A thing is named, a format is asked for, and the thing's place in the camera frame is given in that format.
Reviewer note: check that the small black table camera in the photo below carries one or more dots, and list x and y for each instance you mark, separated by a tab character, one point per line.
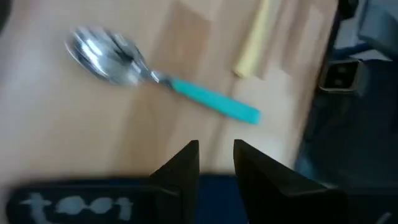
340	76

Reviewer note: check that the grey chair armrest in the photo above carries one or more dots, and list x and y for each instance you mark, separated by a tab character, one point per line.
379	31

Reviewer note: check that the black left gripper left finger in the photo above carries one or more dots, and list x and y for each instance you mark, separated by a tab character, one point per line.
183	186

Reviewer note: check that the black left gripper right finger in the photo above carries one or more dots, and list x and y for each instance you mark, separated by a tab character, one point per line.
273	199

